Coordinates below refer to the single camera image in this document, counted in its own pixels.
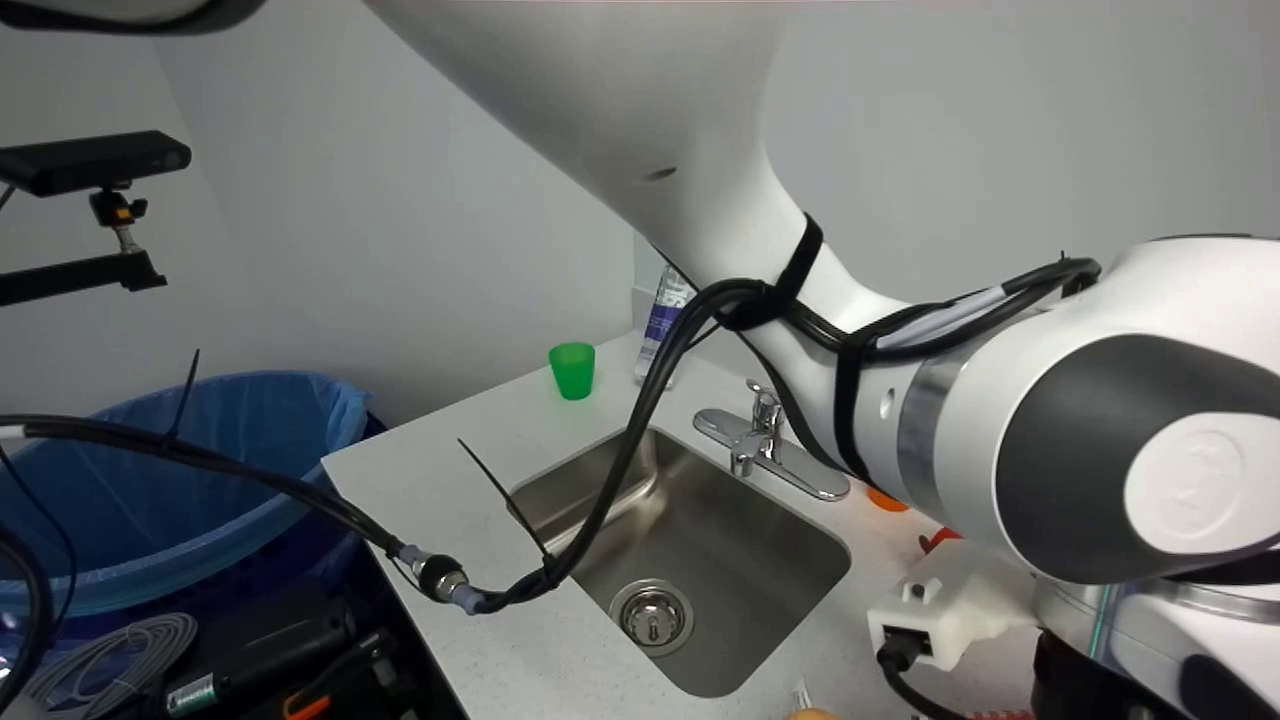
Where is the stainless steel sink basin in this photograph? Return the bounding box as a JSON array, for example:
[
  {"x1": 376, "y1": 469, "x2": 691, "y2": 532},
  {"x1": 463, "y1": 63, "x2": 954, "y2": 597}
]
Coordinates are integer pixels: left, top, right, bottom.
[{"x1": 502, "y1": 422, "x2": 857, "y2": 703}]

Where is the black camera on stand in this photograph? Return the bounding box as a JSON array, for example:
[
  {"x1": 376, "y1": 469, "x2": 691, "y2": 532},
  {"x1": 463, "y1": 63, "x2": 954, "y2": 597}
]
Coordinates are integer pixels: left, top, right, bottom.
[{"x1": 0, "y1": 123, "x2": 194, "y2": 311}]

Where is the black power tool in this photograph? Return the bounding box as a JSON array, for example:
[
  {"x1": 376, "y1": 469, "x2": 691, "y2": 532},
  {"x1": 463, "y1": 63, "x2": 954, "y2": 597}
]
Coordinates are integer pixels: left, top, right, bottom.
[{"x1": 156, "y1": 592, "x2": 432, "y2": 720}]

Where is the metal sink drain strainer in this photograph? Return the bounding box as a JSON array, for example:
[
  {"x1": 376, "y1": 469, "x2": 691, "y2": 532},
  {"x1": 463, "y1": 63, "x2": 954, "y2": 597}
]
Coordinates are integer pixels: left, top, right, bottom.
[{"x1": 607, "y1": 576, "x2": 699, "y2": 654}]

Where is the chrome sink faucet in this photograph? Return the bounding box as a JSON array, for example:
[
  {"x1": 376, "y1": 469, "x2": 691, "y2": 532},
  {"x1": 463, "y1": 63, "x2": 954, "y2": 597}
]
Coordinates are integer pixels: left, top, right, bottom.
[{"x1": 687, "y1": 375, "x2": 857, "y2": 509}]

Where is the clear plastic water bottle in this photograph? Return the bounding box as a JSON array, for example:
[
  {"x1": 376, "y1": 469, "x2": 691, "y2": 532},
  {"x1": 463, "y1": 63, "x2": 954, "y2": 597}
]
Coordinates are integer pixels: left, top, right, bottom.
[{"x1": 633, "y1": 256, "x2": 699, "y2": 397}]

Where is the bin with blue liner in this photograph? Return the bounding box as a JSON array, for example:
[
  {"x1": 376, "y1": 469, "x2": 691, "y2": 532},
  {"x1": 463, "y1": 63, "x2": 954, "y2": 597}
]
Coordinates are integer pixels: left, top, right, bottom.
[{"x1": 0, "y1": 366, "x2": 376, "y2": 630}]

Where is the green plastic cup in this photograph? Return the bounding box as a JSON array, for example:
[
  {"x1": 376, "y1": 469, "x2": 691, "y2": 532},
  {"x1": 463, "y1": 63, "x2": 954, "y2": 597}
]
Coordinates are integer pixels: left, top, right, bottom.
[{"x1": 543, "y1": 341, "x2": 599, "y2": 405}]

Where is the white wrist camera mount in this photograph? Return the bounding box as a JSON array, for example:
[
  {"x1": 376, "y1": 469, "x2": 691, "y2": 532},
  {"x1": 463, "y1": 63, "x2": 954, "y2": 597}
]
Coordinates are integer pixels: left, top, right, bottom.
[{"x1": 862, "y1": 572, "x2": 1040, "y2": 675}]

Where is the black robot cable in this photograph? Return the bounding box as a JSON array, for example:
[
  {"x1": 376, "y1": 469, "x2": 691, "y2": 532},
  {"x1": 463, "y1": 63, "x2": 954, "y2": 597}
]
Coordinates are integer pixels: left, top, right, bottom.
[{"x1": 0, "y1": 253, "x2": 1111, "y2": 618}]

